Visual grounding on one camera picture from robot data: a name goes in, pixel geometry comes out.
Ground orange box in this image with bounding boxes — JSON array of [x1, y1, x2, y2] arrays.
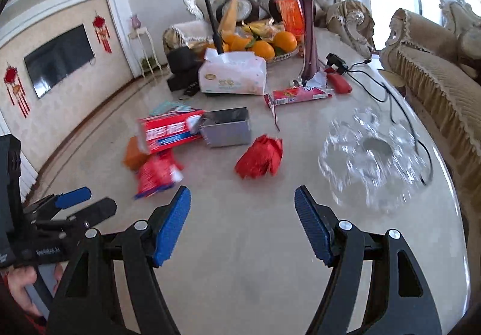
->
[[122, 136, 149, 172]]

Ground red white toothpaste box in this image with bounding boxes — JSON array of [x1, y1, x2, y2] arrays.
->
[[137, 109, 205, 154]]

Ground silver cardboard box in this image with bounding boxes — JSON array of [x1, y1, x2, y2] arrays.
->
[[198, 107, 252, 148]]

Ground person left hand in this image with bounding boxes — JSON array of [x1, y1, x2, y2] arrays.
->
[[6, 266, 42, 318]]

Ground red white snack bag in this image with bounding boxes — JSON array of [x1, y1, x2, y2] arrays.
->
[[135, 149, 183, 199]]

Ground clear glass cup set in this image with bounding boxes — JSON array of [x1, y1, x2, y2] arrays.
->
[[318, 107, 434, 214]]

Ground crumpled red wrapper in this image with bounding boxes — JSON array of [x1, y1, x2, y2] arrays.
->
[[234, 135, 284, 179]]

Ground ornate white marble coffee table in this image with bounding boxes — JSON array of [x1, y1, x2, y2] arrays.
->
[[22, 26, 467, 335]]

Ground pink long candy box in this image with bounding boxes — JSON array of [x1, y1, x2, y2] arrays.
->
[[263, 87, 332, 108]]

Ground small red pouch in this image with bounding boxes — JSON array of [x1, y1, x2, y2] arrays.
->
[[326, 72, 352, 95]]

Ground purple glass flower vase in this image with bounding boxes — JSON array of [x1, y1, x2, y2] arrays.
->
[[299, 0, 320, 86]]

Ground black cylinder speaker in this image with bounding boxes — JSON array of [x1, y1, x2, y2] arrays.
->
[[166, 46, 202, 96]]

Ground white tall side stand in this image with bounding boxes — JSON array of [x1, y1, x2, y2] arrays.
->
[[129, 27, 162, 80]]

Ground white tissue pack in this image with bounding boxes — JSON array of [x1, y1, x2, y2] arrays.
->
[[198, 49, 267, 96]]

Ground red Chinese knot ornament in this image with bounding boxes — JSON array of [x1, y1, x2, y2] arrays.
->
[[92, 14, 112, 54]]

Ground orange fruit left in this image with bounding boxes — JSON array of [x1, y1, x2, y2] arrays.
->
[[249, 41, 276, 62]]

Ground orange fruit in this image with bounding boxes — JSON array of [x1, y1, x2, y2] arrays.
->
[[249, 41, 276, 62], [272, 31, 298, 53]]

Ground orange fruit right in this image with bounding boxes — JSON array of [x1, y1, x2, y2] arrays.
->
[[272, 31, 298, 53]]

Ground pink vase on stand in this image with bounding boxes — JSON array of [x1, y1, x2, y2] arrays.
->
[[130, 14, 142, 30]]

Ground beige sofa right side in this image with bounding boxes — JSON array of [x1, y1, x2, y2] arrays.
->
[[377, 0, 481, 215]]

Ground red orange gift bag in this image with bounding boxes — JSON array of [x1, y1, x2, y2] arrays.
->
[[276, 0, 304, 42]]

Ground beige tufted sofa far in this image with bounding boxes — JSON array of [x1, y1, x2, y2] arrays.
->
[[162, 0, 375, 58]]

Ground wall mounted black television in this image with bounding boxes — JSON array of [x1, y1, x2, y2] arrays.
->
[[24, 25, 95, 98]]

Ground black charger with cable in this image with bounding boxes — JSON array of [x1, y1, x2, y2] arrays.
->
[[324, 52, 435, 186]]

